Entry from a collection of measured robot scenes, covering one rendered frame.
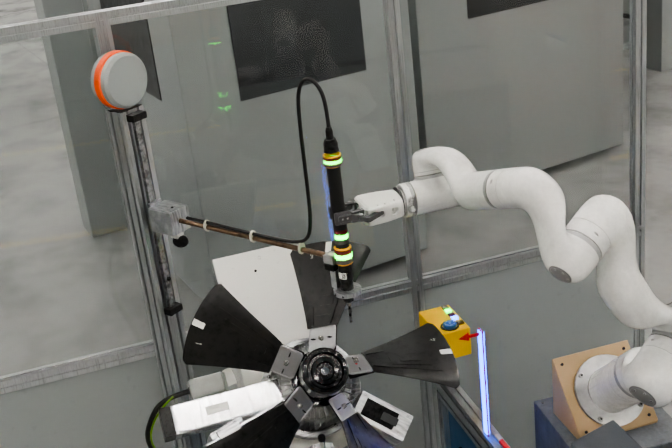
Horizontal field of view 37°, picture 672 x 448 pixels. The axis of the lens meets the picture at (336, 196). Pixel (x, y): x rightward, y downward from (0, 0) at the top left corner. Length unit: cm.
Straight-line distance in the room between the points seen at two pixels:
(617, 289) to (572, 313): 149
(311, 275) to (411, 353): 33
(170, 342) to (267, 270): 41
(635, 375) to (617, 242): 33
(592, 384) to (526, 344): 101
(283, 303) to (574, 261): 100
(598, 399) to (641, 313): 47
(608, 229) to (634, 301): 18
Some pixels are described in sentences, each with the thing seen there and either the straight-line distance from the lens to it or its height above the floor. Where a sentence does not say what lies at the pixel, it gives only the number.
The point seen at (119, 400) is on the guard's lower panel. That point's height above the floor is 83.
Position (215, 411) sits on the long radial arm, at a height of 111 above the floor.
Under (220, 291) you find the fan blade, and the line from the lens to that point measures 257.
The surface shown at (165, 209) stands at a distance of 286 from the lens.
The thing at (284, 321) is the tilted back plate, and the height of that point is 119.
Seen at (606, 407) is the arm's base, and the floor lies 101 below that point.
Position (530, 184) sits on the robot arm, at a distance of 217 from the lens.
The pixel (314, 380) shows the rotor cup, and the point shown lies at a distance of 254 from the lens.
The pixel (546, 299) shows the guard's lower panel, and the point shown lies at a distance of 368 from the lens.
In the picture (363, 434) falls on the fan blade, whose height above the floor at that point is 106.
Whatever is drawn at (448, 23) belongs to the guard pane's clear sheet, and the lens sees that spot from 320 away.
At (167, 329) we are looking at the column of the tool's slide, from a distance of 307.
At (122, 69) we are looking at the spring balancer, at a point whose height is 192.
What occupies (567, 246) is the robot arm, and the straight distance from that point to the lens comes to 215.
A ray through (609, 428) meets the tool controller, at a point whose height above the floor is 125.
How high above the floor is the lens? 256
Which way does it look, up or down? 22 degrees down
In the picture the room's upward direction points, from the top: 7 degrees counter-clockwise
